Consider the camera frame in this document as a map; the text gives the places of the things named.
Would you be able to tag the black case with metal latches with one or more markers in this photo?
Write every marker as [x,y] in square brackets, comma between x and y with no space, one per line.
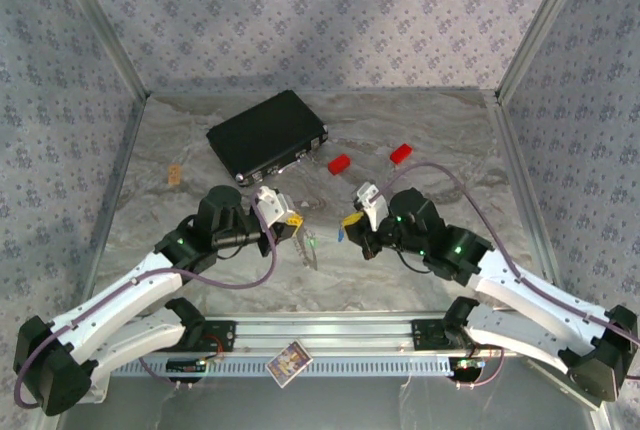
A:
[265,137]

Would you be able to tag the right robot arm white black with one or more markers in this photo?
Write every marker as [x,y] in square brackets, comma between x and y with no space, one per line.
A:
[540,295]

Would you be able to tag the small wooden block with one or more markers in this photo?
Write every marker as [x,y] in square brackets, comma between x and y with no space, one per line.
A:
[174,175]

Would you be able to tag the clear plastic bag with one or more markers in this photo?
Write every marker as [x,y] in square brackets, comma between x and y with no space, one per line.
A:
[309,255]

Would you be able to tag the purple playing card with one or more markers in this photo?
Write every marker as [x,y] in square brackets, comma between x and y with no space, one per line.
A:
[289,365]

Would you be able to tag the red toy brick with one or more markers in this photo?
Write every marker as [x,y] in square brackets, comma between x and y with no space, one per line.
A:
[339,164]
[401,154]

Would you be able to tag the aluminium frame post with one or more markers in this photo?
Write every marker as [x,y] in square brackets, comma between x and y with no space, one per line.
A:
[102,25]
[542,25]

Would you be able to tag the aluminium mounting rail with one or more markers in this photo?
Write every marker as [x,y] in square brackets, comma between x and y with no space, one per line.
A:
[325,332]

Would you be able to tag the aluminium frame base bar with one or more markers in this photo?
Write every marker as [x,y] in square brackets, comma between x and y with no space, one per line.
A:
[520,175]
[112,200]

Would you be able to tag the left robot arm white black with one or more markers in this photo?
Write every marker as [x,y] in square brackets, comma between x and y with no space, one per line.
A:
[115,300]

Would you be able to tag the small black circuit board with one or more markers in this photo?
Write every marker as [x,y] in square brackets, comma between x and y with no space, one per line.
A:
[185,366]
[467,366]

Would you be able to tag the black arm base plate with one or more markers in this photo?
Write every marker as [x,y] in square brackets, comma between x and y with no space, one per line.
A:
[425,335]
[222,335]

